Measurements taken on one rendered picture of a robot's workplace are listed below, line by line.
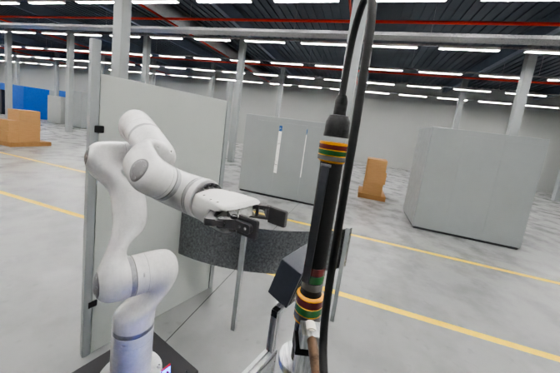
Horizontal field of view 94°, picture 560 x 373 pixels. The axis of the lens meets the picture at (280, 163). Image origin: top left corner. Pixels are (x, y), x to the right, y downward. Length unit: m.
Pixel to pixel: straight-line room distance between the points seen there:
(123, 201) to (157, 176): 0.42
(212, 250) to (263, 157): 4.57
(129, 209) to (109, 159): 0.17
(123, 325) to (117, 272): 0.18
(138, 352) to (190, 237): 1.59
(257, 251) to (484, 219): 5.43
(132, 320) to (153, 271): 0.16
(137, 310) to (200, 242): 1.56
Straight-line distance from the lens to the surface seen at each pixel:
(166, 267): 0.96
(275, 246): 2.37
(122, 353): 1.08
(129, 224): 0.95
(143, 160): 0.57
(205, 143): 2.55
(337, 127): 0.38
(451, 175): 6.59
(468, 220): 6.86
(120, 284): 0.92
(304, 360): 0.49
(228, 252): 2.44
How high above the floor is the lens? 1.82
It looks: 8 degrees down
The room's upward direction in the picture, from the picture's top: 8 degrees clockwise
